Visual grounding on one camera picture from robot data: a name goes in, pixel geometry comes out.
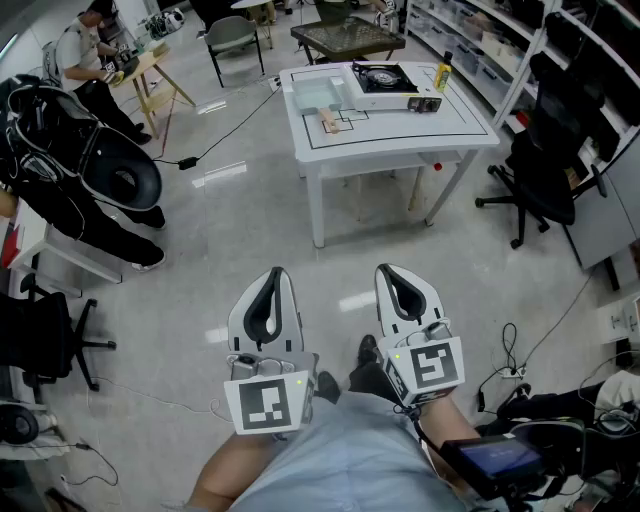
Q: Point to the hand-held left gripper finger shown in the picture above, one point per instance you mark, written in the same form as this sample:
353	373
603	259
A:
240	325
292	325

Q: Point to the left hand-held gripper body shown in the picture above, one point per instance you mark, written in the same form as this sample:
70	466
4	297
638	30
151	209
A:
270	405

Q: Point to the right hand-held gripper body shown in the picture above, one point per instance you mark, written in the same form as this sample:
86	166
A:
435	367

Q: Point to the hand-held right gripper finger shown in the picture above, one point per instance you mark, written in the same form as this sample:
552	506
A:
387	320
430	310

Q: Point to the rectangular grey pan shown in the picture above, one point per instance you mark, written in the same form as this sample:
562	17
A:
312	92

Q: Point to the person's left forearm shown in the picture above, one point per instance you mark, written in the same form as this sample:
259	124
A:
225	475

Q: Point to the person's right forearm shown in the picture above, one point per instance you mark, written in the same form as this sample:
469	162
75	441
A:
450	415

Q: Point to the person's right shoe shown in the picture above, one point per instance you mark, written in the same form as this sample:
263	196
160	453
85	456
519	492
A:
367	347

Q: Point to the person's shoe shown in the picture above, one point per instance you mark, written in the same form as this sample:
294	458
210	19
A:
329	387
367	347

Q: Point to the person's left shoe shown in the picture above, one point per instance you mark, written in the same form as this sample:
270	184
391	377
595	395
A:
329	387

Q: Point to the person's black trousers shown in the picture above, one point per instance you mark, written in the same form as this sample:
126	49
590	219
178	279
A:
370	380

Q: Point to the white power strip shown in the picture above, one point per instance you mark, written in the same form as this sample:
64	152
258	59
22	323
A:
275	82
510	372

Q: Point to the person's light blue shirt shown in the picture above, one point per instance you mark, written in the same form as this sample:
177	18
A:
350	450

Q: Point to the black screen device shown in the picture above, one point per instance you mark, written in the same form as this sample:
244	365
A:
495	457

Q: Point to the black office chair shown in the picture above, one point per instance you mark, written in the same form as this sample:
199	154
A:
40	325
550	190

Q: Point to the black power adapter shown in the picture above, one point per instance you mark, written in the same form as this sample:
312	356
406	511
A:
188	163

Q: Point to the white side desk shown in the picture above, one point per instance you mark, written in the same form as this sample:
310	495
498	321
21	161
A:
75	250

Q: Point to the white cardboard box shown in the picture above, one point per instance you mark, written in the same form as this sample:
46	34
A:
620	320

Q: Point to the grey cabinet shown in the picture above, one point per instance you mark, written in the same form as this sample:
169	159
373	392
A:
605	225

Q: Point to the yellow bottle with black cap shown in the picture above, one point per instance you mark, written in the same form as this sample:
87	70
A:
443	75

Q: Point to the white metal shelving rack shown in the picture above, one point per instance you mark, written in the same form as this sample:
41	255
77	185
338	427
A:
519	75

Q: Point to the row of clear storage bins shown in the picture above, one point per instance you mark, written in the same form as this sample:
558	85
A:
465	55

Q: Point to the wooden round table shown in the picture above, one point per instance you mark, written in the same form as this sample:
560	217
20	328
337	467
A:
145	62

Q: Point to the dark wicker glass-top table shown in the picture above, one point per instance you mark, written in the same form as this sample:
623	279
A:
350	37

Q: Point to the grey-green chair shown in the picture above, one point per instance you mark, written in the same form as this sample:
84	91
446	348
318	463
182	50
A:
230	30

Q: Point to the small round white table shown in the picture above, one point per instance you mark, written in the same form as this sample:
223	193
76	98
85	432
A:
252	4

